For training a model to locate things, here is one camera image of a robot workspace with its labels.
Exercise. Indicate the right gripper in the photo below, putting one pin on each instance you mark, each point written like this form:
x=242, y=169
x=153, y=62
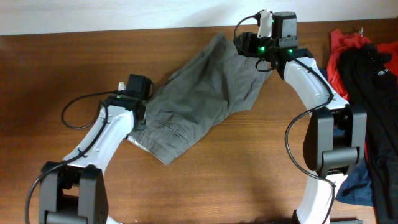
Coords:
x=248, y=47

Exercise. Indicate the grey shorts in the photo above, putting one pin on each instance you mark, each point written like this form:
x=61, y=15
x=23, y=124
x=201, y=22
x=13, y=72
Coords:
x=213, y=85

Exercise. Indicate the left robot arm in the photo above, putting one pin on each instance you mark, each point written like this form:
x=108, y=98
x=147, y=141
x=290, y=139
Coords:
x=73, y=190

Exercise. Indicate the blue denim garment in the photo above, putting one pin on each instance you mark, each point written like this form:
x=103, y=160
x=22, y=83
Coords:
x=356, y=189

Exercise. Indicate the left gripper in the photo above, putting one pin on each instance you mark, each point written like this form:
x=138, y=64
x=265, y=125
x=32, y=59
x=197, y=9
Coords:
x=142, y=126

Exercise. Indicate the black garment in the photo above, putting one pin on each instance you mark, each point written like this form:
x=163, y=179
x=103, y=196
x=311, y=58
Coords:
x=384, y=183

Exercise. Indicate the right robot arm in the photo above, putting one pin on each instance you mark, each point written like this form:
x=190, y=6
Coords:
x=334, y=141

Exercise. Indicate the red garment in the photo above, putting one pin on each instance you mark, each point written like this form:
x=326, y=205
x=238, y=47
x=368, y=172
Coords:
x=337, y=62

